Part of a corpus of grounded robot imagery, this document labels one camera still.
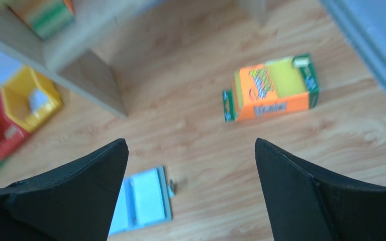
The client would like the yellow plastic bin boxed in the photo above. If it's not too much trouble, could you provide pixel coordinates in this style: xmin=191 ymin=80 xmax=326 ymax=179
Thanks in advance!
xmin=0 ymin=65 xmax=63 ymax=133

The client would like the yellow green sponge stack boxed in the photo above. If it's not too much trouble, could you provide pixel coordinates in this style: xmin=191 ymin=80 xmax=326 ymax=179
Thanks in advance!
xmin=0 ymin=0 xmax=75 ymax=40

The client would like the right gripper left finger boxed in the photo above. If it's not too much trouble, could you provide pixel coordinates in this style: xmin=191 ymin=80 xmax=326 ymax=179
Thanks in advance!
xmin=0 ymin=138 xmax=129 ymax=240

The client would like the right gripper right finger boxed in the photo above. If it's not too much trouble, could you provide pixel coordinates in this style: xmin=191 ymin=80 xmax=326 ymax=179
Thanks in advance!
xmin=255 ymin=138 xmax=386 ymax=240

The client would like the green card holder wallet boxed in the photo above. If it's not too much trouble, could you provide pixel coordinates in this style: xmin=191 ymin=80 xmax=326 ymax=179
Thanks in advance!
xmin=109 ymin=165 xmax=175 ymax=236

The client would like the orange snack box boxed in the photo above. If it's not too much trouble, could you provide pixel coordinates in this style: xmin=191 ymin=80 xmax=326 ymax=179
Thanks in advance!
xmin=222 ymin=54 xmax=320 ymax=122

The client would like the card in red bin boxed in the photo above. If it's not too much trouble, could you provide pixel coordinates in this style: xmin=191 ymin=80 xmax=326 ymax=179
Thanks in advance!
xmin=4 ymin=125 xmax=18 ymax=140

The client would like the card in yellow bin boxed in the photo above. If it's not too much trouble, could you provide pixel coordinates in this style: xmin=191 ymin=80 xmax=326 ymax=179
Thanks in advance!
xmin=28 ymin=88 xmax=49 ymax=112

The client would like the wooden shelf unit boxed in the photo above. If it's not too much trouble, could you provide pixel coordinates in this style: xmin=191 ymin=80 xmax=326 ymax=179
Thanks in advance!
xmin=0 ymin=0 xmax=268 ymax=119

